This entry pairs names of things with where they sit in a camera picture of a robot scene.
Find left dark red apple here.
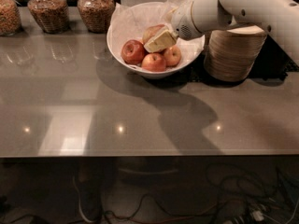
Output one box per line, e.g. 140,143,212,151
121,39,146,65

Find white ceramic bowl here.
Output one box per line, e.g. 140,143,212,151
106,1,206,80

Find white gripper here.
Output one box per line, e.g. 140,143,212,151
144,0,203,53

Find floor cables and power strip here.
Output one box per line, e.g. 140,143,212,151
0,163,299,224

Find white tissue paper liner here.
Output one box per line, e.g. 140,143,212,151
110,0,204,71

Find right glass cereal jar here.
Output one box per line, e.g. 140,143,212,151
77,0,115,34

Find black sneaker white sole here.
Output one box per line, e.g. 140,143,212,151
73,169,103,224

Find left glass cereal jar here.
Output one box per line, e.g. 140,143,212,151
0,0,21,35

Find front stack paper bowls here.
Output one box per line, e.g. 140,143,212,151
204,25,267,82

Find middle glass cereal jar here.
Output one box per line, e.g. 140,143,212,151
27,0,69,34

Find glass cereal jar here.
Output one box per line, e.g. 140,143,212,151
0,0,21,35
27,0,69,34
77,0,115,34

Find red yellow apple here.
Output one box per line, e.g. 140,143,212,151
142,24,164,44
141,53,166,72
163,45,181,67

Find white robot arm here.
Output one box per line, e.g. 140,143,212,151
145,0,299,63

